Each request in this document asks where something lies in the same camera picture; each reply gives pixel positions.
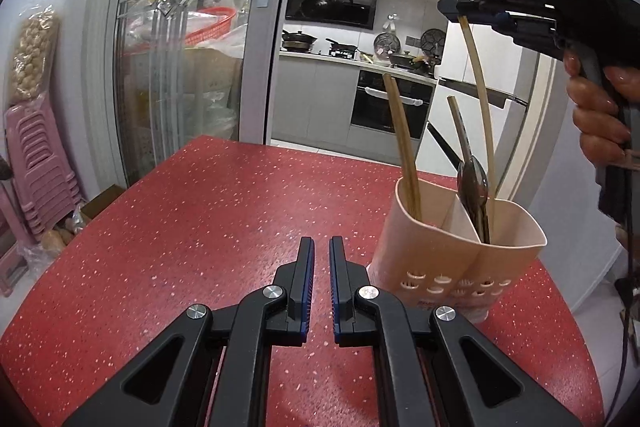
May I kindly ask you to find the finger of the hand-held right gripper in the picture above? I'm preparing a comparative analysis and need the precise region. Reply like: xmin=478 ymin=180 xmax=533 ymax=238
xmin=480 ymin=13 xmax=568 ymax=58
xmin=437 ymin=0 xmax=558 ymax=24

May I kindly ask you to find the black wok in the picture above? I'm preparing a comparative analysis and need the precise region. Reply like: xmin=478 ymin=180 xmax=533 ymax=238
xmin=387 ymin=51 xmax=437 ymax=74

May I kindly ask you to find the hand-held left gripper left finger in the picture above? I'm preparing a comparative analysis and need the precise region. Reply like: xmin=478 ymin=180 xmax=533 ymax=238
xmin=62 ymin=236 xmax=316 ymax=427

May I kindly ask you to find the dark metal spoon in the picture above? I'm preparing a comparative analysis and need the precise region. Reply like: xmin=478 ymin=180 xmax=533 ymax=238
xmin=456 ymin=158 xmax=492 ymax=244

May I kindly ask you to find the grey kitchen cabinet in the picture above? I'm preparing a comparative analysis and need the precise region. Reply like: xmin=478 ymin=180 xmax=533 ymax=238
xmin=272 ymin=52 xmax=362 ymax=146

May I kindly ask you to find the small cardboard box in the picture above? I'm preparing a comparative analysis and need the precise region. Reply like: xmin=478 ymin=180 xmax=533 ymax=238
xmin=80 ymin=184 xmax=127 ymax=221

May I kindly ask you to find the built-in black oven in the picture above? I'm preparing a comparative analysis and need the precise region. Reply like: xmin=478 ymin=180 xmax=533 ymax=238
xmin=350 ymin=69 xmax=436 ymax=144

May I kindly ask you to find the glass sliding door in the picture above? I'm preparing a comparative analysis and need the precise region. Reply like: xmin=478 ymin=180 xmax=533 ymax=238
xmin=82 ymin=0 xmax=303 ymax=190

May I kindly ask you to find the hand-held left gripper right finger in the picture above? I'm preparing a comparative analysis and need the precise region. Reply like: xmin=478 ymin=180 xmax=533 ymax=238
xmin=327 ymin=235 xmax=583 ymax=427

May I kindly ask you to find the person's right hand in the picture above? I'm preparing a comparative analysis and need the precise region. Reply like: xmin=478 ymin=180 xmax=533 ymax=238
xmin=564 ymin=57 xmax=640 ymax=170

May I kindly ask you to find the round perforated metal rack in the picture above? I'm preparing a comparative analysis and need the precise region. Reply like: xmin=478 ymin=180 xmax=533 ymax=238
xmin=374 ymin=32 xmax=401 ymax=58
xmin=420 ymin=29 xmax=447 ymax=58

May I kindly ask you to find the black pot with lid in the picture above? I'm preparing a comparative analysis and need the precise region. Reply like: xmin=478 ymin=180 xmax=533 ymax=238
xmin=281 ymin=29 xmax=319 ymax=54

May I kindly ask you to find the clear bag of produce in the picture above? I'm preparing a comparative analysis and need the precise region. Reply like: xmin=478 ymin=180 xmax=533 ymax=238
xmin=42 ymin=212 xmax=92 ymax=259

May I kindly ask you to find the pink plastic stool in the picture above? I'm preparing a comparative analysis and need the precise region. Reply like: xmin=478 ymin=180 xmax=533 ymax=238
xmin=0 ymin=187 xmax=32 ymax=299

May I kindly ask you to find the beige utensil holder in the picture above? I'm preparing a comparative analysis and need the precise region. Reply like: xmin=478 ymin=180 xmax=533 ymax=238
xmin=369 ymin=177 xmax=547 ymax=324

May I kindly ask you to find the stack of pink stools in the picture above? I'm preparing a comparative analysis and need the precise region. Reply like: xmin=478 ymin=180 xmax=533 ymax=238
xmin=5 ymin=99 xmax=82 ymax=244

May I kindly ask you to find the white refrigerator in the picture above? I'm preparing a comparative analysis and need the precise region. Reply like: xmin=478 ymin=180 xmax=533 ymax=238
xmin=417 ymin=0 xmax=557 ymax=202

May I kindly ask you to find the clear bag of nuts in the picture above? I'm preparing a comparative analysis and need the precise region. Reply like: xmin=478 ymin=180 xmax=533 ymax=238
xmin=10 ymin=7 xmax=62 ymax=101

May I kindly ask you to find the black cable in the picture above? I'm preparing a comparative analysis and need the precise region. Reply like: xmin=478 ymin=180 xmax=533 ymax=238
xmin=602 ymin=277 xmax=640 ymax=427

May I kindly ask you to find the red plastic basket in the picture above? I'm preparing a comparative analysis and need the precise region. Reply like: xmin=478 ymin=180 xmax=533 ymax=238
xmin=181 ymin=4 xmax=237 ymax=48

